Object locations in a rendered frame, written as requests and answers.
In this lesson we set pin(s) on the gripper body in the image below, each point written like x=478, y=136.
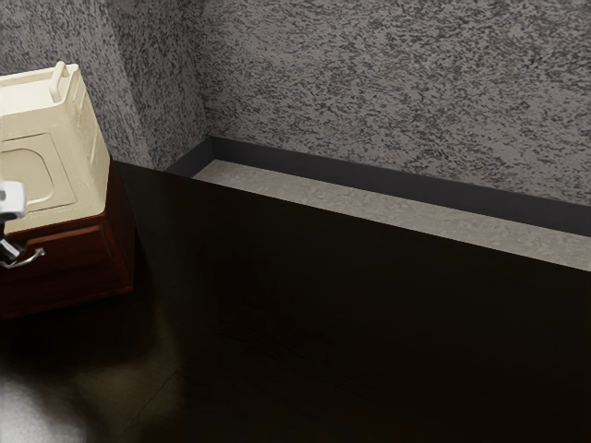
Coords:
x=2, y=228

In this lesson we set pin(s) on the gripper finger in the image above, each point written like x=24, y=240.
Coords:
x=8, y=253

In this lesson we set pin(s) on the dark red wooden cabinet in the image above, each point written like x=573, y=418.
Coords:
x=78, y=263

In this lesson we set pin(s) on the cream box with lid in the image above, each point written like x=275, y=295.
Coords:
x=51, y=138

